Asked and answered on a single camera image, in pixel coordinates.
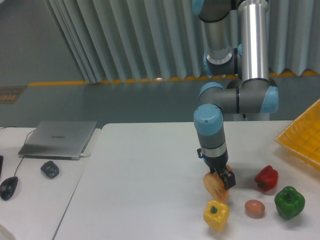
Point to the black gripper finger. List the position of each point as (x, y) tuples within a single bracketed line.
[(227, 177)]

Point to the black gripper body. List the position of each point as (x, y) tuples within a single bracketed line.
[(216, 164)]

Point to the triangular orange bread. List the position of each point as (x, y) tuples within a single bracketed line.
[(215, 186)]

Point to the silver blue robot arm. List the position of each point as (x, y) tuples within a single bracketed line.
[(253, 93)]

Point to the yellow plastic basket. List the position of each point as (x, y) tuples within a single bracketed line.
[(302, 136)]

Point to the red bell pepper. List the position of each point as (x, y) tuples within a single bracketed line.
[(267, 178)]

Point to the yellow bell pepper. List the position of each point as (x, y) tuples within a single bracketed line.
[(216, 214)]

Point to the brown egg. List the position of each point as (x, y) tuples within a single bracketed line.
[(255, 208)]

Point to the green bell pepper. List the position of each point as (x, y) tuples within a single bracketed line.
[(289, 202)]

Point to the silver laptop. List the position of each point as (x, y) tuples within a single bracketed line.
[(60, 140)]

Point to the black power adapter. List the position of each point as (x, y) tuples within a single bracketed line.
[(50, 169)]

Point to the black computer mouse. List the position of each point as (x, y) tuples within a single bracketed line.
[(8, 188)]

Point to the black phone edge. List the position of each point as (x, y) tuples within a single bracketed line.
[(1, 164)]

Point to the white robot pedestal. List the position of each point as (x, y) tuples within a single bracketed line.
[(251, 117)]

